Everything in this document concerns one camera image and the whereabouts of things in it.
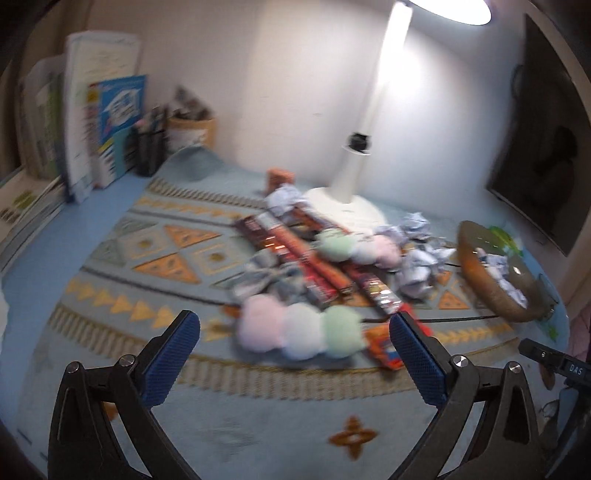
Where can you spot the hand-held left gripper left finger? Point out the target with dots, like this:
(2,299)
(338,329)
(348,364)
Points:
(168,360)

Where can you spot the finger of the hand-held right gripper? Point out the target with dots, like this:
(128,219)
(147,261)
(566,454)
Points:
(538,351)

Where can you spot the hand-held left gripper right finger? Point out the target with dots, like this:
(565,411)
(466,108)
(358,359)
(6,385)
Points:
(418,360)

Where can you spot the woven brown basket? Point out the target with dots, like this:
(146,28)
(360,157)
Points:
(489,286)

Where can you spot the orange flat snack packet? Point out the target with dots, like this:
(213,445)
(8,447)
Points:
(390,348)

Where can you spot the patterned woven table mat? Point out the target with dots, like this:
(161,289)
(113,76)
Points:
(161,258)

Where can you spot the white desk lamp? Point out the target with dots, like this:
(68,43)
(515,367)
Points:
(353,184)

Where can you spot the black flat monitor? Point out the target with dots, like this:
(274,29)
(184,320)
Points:
(540,152)

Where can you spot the small orange box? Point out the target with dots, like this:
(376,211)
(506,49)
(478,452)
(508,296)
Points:
(280,180)

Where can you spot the black mesh pen holder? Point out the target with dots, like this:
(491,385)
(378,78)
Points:
(148,147)

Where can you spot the kraft paper storage box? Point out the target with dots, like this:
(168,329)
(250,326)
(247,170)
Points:
(191,134)

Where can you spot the blue cover book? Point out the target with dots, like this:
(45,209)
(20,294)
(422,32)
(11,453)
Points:
(115,124)

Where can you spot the pale upright file folders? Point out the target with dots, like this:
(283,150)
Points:
(44,120)

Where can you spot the row of upright books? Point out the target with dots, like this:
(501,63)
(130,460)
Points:
(87,101)

